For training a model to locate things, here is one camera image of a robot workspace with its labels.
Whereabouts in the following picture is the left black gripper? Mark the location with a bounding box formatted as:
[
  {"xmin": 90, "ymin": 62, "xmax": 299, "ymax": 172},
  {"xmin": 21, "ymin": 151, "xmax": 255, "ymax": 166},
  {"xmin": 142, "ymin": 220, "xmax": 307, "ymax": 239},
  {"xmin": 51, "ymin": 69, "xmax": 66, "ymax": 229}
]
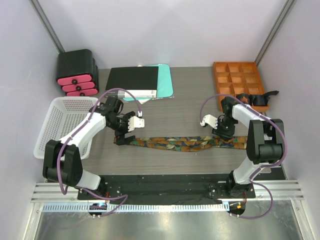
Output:
[{"xmin": 107, "ymin": 112, "xmax": 135, "ymax": 145}]

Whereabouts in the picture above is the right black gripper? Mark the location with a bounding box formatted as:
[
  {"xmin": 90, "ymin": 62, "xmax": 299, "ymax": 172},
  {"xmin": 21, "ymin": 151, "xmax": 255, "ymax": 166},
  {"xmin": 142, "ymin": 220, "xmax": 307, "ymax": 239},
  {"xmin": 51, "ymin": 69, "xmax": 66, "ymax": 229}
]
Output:
[{"xmin": 212, "ymin": 117, "xmax": 237, "ymax": 142}]

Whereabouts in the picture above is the floral patterned necktie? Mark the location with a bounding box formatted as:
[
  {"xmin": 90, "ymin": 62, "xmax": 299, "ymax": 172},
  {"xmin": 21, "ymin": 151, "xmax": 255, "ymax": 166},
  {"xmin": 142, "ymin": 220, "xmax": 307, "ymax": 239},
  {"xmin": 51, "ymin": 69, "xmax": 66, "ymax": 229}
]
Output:
[{"xmin": 127, "ymin": 136, "xmax": 248, "ymax": 152}]

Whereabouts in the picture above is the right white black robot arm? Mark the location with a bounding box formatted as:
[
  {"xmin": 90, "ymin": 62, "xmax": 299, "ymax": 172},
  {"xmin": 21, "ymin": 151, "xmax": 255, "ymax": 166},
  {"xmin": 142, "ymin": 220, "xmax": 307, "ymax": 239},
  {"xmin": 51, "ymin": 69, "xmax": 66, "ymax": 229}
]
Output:
[{"xmin": 212, "ymin": 96, "xmax": 286, "ymax": 198}]

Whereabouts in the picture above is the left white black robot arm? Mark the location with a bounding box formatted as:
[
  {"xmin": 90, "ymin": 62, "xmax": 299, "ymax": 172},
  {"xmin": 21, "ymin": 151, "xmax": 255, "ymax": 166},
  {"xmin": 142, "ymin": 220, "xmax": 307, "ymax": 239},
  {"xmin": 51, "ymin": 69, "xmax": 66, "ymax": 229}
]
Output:
[{"xmin": 42, "ymin": 96, "xmax": 145, "ymax": 200}]

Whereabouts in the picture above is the rolled tie orange leaf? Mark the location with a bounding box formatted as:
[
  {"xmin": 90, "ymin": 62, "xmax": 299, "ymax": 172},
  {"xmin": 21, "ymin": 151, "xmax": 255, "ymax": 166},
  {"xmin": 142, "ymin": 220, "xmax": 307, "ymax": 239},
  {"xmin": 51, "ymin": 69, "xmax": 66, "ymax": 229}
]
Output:
[{"xmin": 236, "ymin": 93, "xmax": 252, "ymax": 105}]

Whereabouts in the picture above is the rolled dark blue tie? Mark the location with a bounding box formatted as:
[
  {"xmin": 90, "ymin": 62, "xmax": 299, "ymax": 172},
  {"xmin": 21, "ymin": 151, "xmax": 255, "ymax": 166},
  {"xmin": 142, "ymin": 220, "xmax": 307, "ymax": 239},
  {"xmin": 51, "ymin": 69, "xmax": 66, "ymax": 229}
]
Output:
[{"xmin": 250, "ymin": 90, "xmax": 279, "ymax": 107}]

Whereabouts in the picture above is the orange compartment tray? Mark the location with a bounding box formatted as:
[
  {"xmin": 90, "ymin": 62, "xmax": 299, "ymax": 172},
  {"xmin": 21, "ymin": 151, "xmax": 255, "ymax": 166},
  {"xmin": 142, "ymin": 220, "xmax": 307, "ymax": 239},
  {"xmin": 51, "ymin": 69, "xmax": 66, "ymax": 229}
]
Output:
[{"xmin": 212, "ymin": 61, "xmax": 271, "ymax": 113}]

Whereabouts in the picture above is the black notebook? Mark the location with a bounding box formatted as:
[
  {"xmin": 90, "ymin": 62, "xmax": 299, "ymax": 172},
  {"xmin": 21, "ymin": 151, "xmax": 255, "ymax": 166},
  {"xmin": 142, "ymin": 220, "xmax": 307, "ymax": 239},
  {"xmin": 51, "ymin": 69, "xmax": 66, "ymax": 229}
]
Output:
[{"xmin": 105, "ymin": 66, "xmax": 159, "ymax": 98}]

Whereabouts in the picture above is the white perforated plastic basket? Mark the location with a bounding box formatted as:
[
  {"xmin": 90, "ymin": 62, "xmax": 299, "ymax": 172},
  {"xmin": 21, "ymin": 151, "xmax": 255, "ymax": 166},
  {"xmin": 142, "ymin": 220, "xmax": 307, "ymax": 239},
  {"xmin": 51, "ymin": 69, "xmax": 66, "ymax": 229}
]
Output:
[{"xmin": 33, "ymin": 96, "xmax": 98, "ymax": 160}]

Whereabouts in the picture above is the black pink drawer organizer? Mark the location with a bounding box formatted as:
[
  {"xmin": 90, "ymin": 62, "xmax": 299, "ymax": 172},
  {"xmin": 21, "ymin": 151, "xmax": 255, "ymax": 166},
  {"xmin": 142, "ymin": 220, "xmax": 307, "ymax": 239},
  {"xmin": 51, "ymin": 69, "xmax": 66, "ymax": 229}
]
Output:
[{"xmin": 55, "ymin": 49, "xmax": 99, "ymax": 97}]

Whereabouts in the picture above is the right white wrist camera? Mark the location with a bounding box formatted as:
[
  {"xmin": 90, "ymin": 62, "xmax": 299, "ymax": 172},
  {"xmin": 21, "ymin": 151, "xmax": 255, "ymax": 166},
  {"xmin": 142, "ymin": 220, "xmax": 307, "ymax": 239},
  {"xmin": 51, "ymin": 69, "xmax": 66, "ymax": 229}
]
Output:
[{"xmin": 200, "ymin": 114, "xmax": 218, "ymax": 129}]

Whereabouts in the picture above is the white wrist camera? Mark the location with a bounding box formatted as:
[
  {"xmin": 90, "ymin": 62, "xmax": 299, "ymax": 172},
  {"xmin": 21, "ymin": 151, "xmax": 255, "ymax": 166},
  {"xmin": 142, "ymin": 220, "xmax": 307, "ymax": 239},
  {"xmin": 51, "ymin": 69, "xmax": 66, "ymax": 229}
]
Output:
[
  {"xmin": 200, "ymin": 114, "xmax": 218, "ymax": 129},
  {"xmin": 127, "ymin": 110, "xmax": 145, "ymax": 132}
]

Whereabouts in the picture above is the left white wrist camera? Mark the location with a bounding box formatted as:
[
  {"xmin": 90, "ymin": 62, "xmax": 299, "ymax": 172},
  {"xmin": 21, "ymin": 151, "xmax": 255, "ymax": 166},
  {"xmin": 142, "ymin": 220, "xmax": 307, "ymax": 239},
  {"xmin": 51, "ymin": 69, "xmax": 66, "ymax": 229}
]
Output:
[{"xmin": 127, "ymin": 110, "xmax": 145, "ymax": 132}]

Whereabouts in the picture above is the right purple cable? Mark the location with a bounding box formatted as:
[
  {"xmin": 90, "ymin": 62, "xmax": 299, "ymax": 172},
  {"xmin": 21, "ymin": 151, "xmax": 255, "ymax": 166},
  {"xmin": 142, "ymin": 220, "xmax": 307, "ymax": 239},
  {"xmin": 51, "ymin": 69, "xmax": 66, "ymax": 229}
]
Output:
[{"xmin": 199, "ymin": 94, "xmax": 286, "ymax": 220}]

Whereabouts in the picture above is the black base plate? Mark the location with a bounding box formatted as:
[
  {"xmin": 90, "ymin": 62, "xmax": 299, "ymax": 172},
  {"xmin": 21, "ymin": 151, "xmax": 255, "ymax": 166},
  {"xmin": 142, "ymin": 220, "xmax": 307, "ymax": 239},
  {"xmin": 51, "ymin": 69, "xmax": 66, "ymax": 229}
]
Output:
[{"xmin": 93, "ymin": 174, "xmax": 256, "ymax": 203}]

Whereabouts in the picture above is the aluminium rail frame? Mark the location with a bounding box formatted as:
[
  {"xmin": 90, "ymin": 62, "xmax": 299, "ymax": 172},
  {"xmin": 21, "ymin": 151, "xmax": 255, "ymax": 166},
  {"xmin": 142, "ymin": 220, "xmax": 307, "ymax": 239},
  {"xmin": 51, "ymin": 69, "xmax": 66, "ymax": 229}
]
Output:
[{"xmin": 31, "ymin": 181, "xmax": 306, "ymax": 202}]

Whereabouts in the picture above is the white slotted cable duct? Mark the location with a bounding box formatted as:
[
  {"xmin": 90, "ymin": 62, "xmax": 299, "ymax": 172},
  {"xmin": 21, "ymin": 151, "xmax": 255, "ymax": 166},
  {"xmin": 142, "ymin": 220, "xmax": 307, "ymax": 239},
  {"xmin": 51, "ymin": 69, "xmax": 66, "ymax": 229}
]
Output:
[{"xmin": 42, "ymin": 201, "xmax": 230, "ymax": 213}]

